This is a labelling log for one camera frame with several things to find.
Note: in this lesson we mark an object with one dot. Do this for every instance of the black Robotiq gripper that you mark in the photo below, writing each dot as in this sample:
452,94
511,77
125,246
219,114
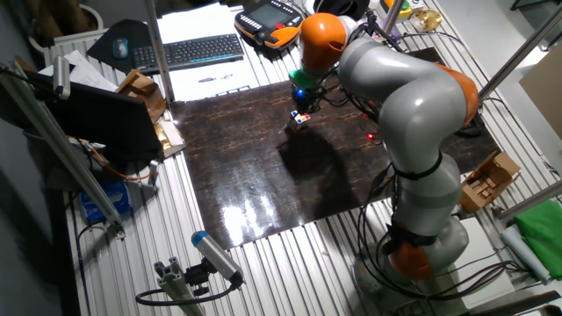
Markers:
304,97

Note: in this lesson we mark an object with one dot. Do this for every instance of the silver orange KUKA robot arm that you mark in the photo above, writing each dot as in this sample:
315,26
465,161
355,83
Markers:
417,109

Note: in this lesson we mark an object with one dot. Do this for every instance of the multicoloured Rubik's cube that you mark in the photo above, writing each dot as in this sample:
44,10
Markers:
302,118

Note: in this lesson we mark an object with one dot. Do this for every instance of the green wrist adapter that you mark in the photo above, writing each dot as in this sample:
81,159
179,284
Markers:
303,79

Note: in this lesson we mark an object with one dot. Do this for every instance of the dark marble pattern mat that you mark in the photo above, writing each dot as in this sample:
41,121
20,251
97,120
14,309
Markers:
263,184

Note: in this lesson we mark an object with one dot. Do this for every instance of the orange black teach pendant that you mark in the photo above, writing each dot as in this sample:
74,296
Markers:
268,19

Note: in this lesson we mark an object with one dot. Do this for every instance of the large white paper sheet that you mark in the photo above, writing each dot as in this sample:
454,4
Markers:
206,85

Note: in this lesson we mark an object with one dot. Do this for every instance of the black filament spool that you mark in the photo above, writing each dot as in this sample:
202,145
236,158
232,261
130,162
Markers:
342,6

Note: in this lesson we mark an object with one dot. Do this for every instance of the black computer keyboard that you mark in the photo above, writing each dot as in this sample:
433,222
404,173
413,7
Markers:
189,52

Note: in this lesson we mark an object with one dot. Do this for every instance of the gold foil box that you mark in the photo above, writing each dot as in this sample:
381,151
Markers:
169,136

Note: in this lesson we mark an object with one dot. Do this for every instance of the green yellow button box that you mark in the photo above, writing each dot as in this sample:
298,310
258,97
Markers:
406,8

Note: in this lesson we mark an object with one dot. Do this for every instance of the shiny gold ornament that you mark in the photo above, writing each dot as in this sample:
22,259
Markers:
427,19

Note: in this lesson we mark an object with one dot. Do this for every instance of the upright grey metal pole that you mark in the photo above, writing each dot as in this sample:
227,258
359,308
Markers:
158,52

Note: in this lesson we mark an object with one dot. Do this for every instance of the open brown cardboard box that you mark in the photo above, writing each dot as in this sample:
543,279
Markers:
492,180
142,90

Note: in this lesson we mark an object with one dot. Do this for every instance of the blue computer mouse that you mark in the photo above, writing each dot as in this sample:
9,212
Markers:
120,48

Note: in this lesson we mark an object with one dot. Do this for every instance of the black laptop screen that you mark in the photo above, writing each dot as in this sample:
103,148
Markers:
101,118

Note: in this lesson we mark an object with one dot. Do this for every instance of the black mouse pad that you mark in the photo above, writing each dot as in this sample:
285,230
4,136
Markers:
101,48

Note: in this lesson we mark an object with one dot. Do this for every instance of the slanted silver stand pole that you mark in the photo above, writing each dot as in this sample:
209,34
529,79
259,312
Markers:
518,55

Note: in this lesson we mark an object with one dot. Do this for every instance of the blue tissue pack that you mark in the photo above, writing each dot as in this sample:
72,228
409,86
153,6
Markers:
105,202

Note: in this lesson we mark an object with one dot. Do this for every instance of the loose white papers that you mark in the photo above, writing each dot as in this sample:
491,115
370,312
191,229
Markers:
88,72

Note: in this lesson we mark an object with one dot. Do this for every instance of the white round bin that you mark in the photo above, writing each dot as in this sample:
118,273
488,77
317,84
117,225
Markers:
101,22

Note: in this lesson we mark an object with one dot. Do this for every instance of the brown cardboard sheet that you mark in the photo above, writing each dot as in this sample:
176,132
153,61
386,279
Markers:
544,92

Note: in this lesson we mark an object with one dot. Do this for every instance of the white paper roll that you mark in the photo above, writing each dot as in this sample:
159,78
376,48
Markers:
524,252

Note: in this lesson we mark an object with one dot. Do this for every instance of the green cloth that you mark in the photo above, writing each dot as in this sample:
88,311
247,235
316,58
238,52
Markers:
542,237

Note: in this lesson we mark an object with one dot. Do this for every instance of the silver camera with blue cap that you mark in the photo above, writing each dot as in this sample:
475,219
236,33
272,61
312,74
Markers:
215,254

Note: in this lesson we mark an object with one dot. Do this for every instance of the short aluminium profile post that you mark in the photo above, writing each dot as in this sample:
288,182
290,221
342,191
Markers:
175,285

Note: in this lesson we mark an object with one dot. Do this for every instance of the silver frame rail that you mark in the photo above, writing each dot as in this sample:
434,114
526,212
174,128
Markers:
531,199

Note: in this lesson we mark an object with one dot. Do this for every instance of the plain silver camera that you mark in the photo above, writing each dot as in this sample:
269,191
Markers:
61,76

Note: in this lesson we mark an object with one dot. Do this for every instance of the long aluminium frame beam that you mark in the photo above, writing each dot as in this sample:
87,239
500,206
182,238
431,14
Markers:
57,145

